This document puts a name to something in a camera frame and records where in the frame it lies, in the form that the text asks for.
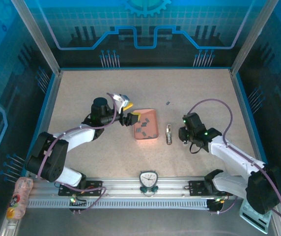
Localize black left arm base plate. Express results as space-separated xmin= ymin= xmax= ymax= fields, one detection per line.
xmin=58 ymin=180 xmax=104 ymax=197

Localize pink plastic tray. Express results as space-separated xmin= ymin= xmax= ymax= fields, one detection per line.
xmin=132 ymin=109 xmax=160 ymax=141

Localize brown and white stapler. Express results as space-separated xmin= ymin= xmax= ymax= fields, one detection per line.
xmin=165 ymin=124 xmax=174 ymax=146

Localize grey slotted cable duct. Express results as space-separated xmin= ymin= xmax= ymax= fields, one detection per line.
xmin=27 ymin=198 xmax=211 ymax=209

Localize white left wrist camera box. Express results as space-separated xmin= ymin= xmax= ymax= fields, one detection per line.
xmin=112 ymin=92 xmax=131 ymax=108

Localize white alarm clock teal bells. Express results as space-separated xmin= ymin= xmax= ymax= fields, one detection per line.
xmin=139 ymin=170 xmax=159 ymax=197

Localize aluminium table side bar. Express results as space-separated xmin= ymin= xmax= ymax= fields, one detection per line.
xmin=229 ymin=69 xmax=269 ymax=173
xmin=28 ymin=70 xmax=63 ymax=178

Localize black controller box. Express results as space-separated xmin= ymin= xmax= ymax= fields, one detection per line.
xmin=207 ymin=198 xmax=226 ymax=215
xmin=68 ymin=196 xmax=87 ymax=213

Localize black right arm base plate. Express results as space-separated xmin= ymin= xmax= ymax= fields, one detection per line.
xmin=188 ymin=180 xmax=234 ymax=197

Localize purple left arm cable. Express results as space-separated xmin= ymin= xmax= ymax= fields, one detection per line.
xmin=37 ymin=92 xmax=118 ymax=214

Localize pink plastic bottle yellow cap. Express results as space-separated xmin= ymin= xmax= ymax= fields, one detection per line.
xmin=6 ymin=176 xmax=34 ymax=220

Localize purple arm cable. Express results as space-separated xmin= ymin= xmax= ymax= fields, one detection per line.
xmin=188 ymin=98 xmax=281 ymax=219
xmin=37 ymin=92 xmax=118 ymax=214

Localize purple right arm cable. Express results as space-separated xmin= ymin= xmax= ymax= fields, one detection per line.
xmin=188 ymin=98 xmax=281 ymax=219

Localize teal desk calculator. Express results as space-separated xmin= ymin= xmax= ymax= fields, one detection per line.
xmin=239 ymin=199 xmax=273 ymax=234

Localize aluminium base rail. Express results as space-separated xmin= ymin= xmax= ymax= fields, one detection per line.
xmin=29 ymin=176 xmax=249 ymax=198

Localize aluminium frame post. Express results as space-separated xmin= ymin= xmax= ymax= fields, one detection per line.
xmin=229 ymin=0 xmax=280 ymax=76
xmin=10 ymin=0 xmax=63 ymax=76

